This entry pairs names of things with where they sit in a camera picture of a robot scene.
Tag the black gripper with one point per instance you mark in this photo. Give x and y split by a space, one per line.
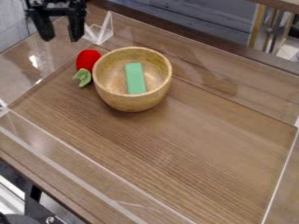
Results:
42 9

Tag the red plush strawberry green leaves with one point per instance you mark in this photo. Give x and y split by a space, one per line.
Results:
86 60

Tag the wooden bowl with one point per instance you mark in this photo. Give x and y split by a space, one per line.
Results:
108 76

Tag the clear acrylic stand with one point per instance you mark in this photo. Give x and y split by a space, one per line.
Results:
98 33

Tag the green rectangular block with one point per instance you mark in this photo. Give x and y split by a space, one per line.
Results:
135 79

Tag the gold metal chair frame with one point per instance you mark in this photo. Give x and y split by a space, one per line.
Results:
274 18

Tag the black table leg bracket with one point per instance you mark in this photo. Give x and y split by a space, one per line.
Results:
35 210

